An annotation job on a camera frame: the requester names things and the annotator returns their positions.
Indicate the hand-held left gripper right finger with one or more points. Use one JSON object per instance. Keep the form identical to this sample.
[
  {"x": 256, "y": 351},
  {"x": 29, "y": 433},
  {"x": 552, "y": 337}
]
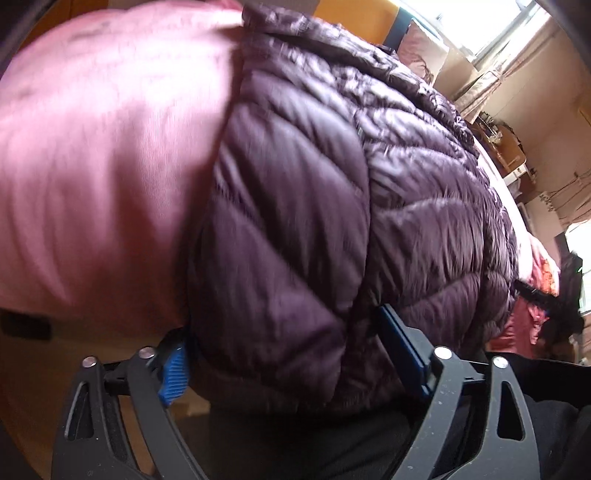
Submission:
[{"x": 406, "y": 350}]

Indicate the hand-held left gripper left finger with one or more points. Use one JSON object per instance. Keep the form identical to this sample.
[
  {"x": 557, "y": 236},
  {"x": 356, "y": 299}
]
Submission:
[{"x": 173, "y": 374}]

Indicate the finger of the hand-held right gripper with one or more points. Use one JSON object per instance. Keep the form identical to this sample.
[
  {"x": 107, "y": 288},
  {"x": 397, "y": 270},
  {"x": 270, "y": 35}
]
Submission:
[{"x": 531, "y": 291}]

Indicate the purple quilted jacket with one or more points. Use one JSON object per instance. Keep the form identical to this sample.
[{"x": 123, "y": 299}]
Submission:
[{"x": 323, "y": 207}]

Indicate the red patterned cloth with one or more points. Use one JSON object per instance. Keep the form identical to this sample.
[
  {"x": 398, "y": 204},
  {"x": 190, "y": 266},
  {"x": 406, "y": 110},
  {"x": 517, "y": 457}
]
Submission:
[{"x": 531, "y": 309}]

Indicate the person's black pants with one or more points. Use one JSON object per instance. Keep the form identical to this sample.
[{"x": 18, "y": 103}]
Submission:
[{"x": 531, "y": 429}]

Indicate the cluttered wooden desk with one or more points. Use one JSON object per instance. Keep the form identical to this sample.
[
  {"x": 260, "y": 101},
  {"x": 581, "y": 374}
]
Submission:
[{"x": 503, "y": 147}]

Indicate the pink star print curtain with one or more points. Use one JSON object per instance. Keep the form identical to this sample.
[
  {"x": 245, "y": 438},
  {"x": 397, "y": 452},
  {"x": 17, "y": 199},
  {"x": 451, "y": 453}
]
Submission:
[{"x": 503, "y": 83}]

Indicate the pink bed sheet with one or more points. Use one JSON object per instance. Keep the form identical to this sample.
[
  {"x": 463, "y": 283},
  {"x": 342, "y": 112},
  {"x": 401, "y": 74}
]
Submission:
[{"x": 106, "y": 152}]

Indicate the pink deer print pillow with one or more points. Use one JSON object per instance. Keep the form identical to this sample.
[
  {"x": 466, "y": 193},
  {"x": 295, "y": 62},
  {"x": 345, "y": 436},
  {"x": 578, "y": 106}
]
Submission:
[{"x": 422, "y": 53}]

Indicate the grey yellow blue headboard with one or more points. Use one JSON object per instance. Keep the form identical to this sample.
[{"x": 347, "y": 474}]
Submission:
[{"x": 351, "y": 21}]

